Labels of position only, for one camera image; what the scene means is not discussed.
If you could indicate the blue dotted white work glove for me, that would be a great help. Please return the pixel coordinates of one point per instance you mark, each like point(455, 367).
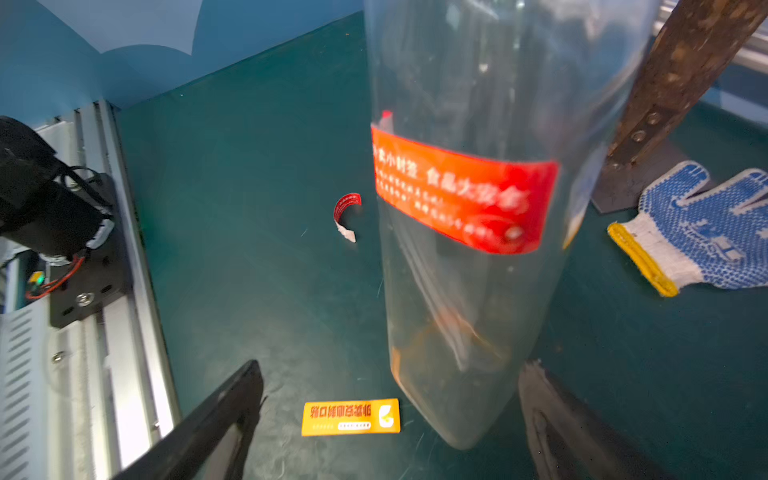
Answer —
point(683, 236)

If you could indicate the pink cherry blossom tree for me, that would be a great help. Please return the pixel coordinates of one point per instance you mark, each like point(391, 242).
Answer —
point(695, 45)

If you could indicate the orange yellow bottle label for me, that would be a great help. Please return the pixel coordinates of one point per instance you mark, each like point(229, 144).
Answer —
point(335, 418)

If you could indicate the tree metal base plate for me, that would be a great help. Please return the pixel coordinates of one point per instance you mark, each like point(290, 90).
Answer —
point(619, 185)

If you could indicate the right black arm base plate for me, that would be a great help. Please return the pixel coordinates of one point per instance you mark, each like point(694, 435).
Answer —
point(105, 275)

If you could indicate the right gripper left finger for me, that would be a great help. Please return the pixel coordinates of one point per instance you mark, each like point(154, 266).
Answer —
point(213, 441)

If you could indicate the aluminium front rail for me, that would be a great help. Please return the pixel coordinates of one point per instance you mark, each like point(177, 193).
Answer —
point(88, 400)

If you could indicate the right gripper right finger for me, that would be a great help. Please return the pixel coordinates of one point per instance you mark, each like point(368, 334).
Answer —
point(564, 436)

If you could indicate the tall clear bottle gold stopper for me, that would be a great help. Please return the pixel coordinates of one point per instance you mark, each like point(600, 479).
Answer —
point(491, 121)

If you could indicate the right small circuit board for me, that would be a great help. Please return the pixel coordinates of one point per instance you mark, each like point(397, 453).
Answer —
point(28, 276)

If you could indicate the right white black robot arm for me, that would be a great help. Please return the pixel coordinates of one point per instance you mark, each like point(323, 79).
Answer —
point(50, 209)

